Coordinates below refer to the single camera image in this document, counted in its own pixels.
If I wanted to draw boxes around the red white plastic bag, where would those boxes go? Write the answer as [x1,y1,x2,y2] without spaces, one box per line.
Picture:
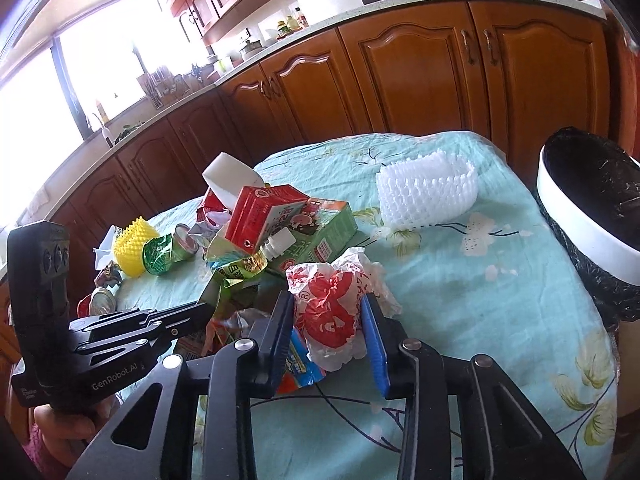
[285,247,402,373]

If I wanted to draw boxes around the left hand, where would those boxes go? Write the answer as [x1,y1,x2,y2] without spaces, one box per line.
[34,396,120,468]

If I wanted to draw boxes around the blue snack wrapper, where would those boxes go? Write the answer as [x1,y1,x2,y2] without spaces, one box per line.
[277,328,326,394]

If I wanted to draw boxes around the foil lid cup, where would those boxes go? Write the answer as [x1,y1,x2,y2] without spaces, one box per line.
[76,287,117,318]

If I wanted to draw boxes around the green crumpled wrapper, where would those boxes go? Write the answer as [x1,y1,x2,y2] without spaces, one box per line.
[142,234,174,275]

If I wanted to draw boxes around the yellow foam fruit net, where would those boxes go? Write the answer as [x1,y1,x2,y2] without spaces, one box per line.
[113,217,160,278]

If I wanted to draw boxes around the small white bottle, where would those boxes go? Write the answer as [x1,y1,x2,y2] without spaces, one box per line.
[260,228,296,261]

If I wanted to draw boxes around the floral teal tablecloth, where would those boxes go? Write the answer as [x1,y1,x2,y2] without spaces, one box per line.
[92,130,622,480]

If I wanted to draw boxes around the green milk carton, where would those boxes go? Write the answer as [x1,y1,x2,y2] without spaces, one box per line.
[268,198,358,274]

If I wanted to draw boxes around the red milk carton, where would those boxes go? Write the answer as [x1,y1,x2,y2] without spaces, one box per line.
[224,184,309,254]

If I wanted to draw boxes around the white foam fruit net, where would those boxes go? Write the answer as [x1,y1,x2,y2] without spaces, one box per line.
[375,150,480,230]

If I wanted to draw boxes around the white paper cup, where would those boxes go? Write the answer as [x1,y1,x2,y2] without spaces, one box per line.
[202,152,265,210]

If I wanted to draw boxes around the white bin with black bag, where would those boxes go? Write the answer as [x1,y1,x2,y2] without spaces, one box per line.
[534,127,639,330]

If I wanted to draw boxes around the wooden lower cabinets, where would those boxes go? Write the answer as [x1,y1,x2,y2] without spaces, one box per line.
[0,0,614,411]

